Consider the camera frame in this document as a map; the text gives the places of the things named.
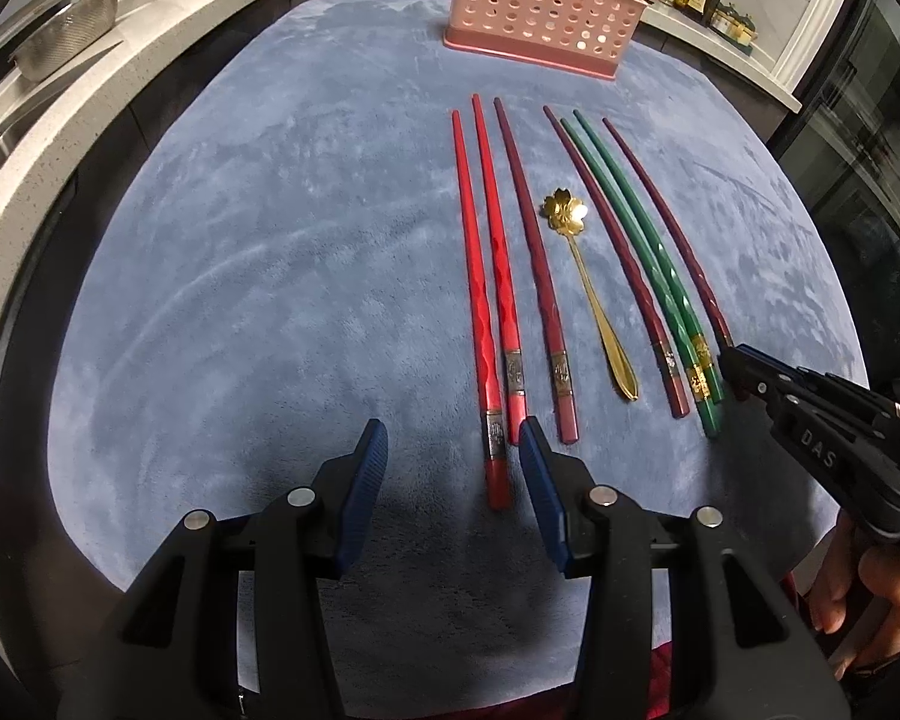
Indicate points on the glass sliding door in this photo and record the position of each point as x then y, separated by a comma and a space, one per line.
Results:
862, 127

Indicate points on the stainless steel bowl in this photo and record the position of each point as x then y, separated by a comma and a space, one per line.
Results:
60, 41

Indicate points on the green chopstick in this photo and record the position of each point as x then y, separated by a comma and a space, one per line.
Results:
645, 225
649, 277

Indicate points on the red chopstick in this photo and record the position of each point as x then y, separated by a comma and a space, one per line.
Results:
478, 315
501, 292

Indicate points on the pink perforated plastic basket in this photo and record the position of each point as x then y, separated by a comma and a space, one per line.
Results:
540, 0

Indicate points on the blue fleece mat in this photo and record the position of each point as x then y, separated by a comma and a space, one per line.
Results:
270, 300

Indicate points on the small spice jars rack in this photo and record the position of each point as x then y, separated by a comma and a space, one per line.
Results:
735, 26

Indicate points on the white kitchen counter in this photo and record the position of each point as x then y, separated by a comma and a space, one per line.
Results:
22, 187

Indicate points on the person's right hand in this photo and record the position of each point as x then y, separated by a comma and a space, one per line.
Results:
885, 600

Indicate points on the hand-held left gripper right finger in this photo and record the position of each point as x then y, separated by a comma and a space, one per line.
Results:
544, 484

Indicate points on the gold flower spoon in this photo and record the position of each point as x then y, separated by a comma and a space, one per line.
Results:
604, 322

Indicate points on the maroon chopstick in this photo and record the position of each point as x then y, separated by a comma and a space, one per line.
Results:
536, 270
675, 232
615, 255

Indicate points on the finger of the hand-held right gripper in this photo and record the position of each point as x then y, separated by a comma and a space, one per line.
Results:
765, 367
746, 386

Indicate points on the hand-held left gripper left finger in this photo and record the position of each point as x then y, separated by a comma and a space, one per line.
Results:
367, 469

